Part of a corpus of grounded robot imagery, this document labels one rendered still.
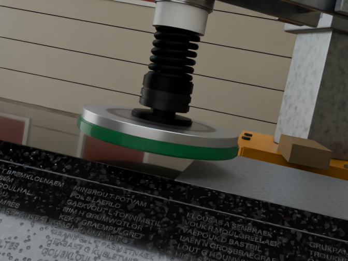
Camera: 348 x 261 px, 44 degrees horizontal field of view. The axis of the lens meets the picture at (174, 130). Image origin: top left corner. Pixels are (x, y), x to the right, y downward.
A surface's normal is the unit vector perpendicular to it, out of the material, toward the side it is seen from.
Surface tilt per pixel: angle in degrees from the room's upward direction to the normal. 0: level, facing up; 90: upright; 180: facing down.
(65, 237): 45
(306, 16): 90
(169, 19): 90
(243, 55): 90
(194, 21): 90
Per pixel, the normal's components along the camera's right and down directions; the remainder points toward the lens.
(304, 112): -0.94, -0.14
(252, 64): -0.18, 0.10
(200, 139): 0.44, 0.20
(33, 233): 0.02, -0.62
